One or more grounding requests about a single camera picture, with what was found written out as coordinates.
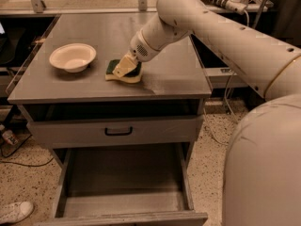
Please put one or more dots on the black drawer handle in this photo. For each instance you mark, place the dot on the black drawer handle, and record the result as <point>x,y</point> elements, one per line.
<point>118,132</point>

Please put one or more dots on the white paper bowl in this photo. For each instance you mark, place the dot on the white paper bowl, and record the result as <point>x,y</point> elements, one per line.
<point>72,58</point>

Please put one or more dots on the metal shelf frame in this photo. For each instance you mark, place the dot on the metal shelf frame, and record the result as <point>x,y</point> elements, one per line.
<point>78,3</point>

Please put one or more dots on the grey metal drawer cabinet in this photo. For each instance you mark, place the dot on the grey metal drawer cabinet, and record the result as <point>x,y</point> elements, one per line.
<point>173,84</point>

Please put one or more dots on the open grey middle drawer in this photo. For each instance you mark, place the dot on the open grey middle drawer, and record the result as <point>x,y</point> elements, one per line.
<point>140,185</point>

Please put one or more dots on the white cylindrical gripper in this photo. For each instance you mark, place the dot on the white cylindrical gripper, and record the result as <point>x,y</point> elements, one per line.
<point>140,50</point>

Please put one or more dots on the grey top drawer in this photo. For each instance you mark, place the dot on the grey top drawer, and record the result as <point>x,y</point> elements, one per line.
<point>90,133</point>

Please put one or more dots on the white power strip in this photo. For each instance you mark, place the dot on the white power strip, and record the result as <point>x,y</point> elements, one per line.
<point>237,7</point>

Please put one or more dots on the dark side cabinet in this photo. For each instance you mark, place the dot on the dark side cabinet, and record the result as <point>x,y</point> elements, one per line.
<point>287,21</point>

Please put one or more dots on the grey metal rail beam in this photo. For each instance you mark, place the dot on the grey metal rail beam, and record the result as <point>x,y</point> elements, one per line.
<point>222,77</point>

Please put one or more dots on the green yellow sponge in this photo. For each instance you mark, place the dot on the green yellow sponge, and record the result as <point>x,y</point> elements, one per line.
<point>131,78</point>

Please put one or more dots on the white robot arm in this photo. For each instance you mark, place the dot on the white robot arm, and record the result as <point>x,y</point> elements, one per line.
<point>262,170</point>

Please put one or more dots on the white sneaker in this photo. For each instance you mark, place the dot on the white sneaker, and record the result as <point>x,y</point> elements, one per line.
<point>15,212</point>

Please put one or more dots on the small bottle on floor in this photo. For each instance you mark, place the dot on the small bottle on floor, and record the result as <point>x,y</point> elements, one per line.
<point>8,136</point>

